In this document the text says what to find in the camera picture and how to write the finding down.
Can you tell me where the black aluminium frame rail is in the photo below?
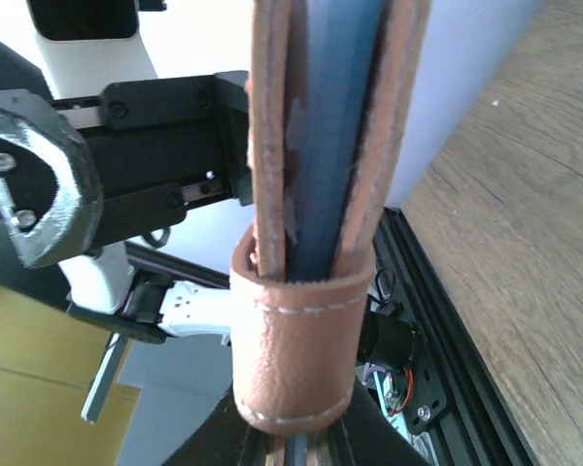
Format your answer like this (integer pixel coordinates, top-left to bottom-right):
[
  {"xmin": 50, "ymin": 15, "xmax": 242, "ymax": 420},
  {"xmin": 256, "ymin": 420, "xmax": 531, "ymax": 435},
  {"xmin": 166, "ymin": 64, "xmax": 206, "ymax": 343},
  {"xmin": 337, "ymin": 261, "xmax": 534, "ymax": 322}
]
[{"xmin": 125, "ymin": 206, "xmax": 540, "ymax": 466}]

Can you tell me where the yellow cardboard box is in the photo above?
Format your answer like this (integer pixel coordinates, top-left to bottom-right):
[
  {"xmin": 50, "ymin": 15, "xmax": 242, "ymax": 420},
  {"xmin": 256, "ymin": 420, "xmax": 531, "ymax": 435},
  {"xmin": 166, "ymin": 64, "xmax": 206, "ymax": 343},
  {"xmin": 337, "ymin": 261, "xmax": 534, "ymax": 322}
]
[{"xmin": 0, "ymin": 286, "xmax": 140, "ymax": 465}]

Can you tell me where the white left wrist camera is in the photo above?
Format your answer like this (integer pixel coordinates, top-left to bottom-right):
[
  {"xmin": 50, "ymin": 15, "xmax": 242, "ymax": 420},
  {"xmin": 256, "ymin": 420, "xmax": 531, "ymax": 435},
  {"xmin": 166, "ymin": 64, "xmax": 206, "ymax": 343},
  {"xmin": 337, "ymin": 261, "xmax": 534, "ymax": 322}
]
[{"xmin": 26, "ymin": 0, "xmax": 167, "ymax": 42}]

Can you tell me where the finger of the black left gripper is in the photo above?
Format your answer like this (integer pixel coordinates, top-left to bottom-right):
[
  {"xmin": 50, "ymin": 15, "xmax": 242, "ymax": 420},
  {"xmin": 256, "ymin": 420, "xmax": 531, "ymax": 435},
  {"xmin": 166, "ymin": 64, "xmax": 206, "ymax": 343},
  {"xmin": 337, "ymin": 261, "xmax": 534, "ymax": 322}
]
[{"xmin": 0, "ymin": 89, "xmax": 103, "ymax": 268}]

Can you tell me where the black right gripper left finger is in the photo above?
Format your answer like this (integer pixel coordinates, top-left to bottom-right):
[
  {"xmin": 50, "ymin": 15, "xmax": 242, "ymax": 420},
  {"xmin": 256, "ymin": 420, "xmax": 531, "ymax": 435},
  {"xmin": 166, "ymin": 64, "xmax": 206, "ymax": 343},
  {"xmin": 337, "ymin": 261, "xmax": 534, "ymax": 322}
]
[{"xmin": 162, "ymin": 395, "xmax": 249, "ymax": 466}]

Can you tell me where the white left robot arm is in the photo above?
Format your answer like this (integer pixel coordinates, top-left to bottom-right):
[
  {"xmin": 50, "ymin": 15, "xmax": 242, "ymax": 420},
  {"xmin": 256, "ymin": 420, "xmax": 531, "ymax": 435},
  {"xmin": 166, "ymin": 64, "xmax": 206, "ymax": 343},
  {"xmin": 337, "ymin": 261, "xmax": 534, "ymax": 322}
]
[{"xmin": 0, "ymin": 1, "xmax": 252, "ymax": 343}]

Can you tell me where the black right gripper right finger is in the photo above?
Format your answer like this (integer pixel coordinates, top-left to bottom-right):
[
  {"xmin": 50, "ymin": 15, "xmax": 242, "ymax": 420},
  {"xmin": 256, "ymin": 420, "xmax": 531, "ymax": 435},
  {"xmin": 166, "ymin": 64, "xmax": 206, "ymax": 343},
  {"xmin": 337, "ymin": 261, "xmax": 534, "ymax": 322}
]
[{"xmin": 326, "ymin": 379, "xmax": 428, "ymax": 466}]

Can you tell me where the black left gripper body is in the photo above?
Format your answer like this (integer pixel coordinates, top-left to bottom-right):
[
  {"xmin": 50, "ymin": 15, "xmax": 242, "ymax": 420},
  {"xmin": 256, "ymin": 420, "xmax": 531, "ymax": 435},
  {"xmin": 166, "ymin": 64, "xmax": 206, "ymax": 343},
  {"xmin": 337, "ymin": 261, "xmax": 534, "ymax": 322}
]
[{"xmin": 51, "ymin": 71, "xmax": 251, "ymax": 248}]

